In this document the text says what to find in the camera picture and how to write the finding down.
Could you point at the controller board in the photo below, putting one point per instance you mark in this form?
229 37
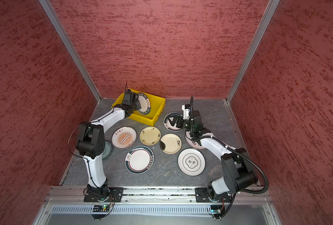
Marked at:
100 209
216 211

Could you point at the teal patterned small plate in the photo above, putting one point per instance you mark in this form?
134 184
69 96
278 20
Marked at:
107 150

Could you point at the white plate orange sunburst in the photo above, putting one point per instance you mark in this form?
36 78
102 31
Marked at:
124 137

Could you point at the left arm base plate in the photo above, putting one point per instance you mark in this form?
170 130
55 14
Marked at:
114 194

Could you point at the left aluminium corner post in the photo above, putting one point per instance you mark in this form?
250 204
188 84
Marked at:
51 14

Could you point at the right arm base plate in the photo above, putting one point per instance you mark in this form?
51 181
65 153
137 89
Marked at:
202 195

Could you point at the white plate red characters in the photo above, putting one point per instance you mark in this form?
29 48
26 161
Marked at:
191 143

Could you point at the aluminium front rail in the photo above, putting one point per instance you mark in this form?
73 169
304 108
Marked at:
131 195

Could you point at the cream plate small motifs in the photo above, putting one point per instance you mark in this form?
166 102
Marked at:
150 136

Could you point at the left controller board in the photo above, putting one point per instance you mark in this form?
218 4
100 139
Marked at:
100 209

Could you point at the cream plate black brushstroke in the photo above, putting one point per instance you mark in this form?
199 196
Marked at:
170 143

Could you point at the yellow plastic bin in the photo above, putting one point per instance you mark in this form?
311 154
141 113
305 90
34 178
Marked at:
151 108

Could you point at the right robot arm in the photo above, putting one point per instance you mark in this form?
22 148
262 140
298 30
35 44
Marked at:
238 170

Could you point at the right aluminium corner post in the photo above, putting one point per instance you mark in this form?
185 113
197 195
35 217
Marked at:
264 22

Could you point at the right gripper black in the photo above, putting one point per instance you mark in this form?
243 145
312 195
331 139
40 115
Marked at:
180 119

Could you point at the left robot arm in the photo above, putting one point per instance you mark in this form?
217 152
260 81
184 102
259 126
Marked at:
90 143

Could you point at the white plate green rim far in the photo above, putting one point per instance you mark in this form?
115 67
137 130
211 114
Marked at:
170 123

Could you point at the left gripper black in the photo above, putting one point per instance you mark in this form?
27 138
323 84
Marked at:
138 104

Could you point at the white plate green rim near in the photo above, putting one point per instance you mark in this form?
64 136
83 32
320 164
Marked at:
139 160

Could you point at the right controller board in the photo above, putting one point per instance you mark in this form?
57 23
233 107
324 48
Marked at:
216 211

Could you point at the white plate green rim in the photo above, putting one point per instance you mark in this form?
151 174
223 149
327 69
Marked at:
139 160
170 123

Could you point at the white plate green quatrefoil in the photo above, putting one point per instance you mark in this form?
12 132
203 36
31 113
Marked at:
191 162

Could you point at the dark green rim text plate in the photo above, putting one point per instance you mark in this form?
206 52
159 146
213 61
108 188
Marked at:
145 105

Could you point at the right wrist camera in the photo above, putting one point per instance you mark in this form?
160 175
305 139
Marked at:
186 111

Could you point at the aluminium corner post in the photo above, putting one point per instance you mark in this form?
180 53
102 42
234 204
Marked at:
51 14
264 22

